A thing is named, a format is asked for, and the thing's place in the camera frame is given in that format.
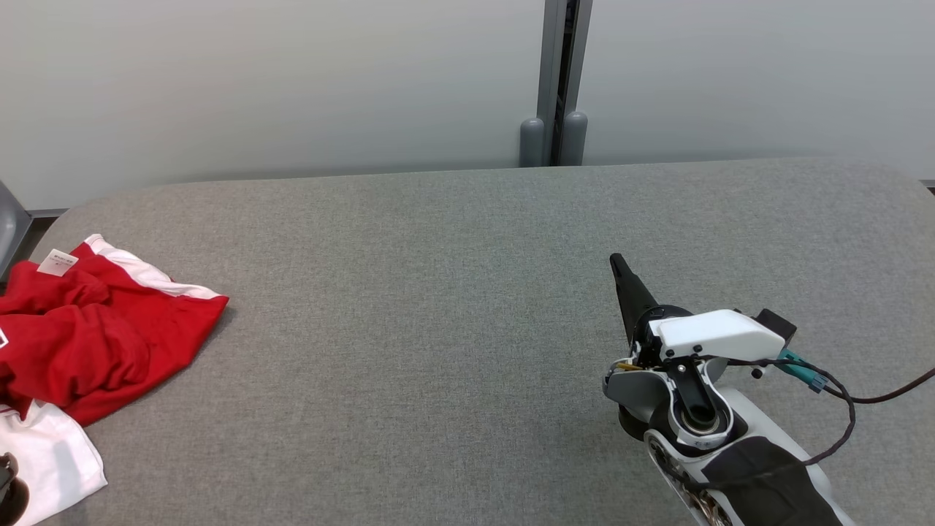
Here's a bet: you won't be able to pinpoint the grey partition end post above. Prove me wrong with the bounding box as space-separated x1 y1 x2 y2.
0 181 31 282

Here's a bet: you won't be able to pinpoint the teal right camera connector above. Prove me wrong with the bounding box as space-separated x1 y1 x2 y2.
776 349 830 394

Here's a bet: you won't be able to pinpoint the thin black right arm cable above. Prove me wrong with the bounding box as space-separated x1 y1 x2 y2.
661 354 857 492

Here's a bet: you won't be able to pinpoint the grey partition post double foot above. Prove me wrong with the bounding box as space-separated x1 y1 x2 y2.
519 0 589 168

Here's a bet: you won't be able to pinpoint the red shorts with white stripe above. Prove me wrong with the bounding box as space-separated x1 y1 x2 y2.
0 234 229 428

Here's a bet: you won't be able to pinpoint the thick black right camera cable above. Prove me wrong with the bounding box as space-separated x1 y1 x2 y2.
822 365 935 405

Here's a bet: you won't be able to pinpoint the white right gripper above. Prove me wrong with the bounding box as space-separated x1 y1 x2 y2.
609 253 787 366

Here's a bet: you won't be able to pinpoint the red basketball jersey number 23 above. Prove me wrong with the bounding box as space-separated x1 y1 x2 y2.
0 398 109 526

